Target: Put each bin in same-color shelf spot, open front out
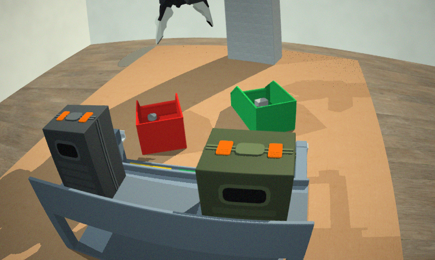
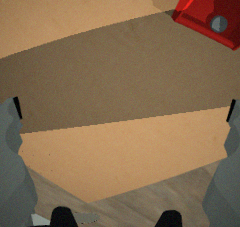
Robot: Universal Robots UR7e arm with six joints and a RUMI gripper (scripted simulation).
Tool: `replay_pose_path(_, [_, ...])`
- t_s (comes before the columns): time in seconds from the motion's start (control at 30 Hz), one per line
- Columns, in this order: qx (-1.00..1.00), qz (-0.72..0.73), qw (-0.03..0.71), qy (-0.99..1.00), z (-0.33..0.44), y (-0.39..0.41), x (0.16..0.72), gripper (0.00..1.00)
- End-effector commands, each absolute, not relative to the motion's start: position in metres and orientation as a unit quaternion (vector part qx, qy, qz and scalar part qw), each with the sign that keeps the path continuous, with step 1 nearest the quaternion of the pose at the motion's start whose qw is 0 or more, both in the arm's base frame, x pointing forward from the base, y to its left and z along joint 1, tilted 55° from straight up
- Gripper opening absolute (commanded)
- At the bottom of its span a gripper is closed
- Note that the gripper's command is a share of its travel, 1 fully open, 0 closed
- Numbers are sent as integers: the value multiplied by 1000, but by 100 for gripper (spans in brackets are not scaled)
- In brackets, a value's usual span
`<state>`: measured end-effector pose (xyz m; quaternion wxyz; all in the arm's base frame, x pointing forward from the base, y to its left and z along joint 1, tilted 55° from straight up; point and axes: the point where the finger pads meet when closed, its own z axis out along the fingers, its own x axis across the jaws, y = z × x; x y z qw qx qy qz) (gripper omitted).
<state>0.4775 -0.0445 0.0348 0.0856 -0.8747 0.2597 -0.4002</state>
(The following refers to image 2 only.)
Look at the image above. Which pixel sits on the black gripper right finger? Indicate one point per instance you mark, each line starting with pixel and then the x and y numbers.
pixel 221 202

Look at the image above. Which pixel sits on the red bin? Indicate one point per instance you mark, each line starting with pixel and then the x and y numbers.
pixel 199 14

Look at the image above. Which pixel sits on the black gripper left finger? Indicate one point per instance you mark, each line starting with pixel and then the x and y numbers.
pixel 18 195

